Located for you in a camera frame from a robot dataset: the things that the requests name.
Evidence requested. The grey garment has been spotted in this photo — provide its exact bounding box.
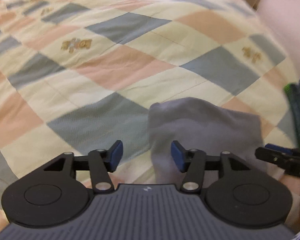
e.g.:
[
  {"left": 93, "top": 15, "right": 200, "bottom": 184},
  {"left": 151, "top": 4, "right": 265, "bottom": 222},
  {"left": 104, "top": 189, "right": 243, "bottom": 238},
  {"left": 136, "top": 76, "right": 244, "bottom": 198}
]
[{"left": 148, "top": 96, "right": 286, "bottom": 188}]

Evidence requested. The green folded garment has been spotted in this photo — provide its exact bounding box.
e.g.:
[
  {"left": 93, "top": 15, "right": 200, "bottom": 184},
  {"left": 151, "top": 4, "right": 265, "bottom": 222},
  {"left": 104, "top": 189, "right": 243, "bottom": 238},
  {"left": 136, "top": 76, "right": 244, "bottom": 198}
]
[{"left": 283, "top": 83, "right": 300, "bottom": 148}]

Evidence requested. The checkered patchwork quilt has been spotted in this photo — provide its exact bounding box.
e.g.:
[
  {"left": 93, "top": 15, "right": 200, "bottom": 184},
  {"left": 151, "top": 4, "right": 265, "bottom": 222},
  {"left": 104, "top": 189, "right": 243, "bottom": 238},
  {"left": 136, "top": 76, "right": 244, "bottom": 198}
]
[{"left": 0, "top": 0, "right": 297, "bottom": 231}]

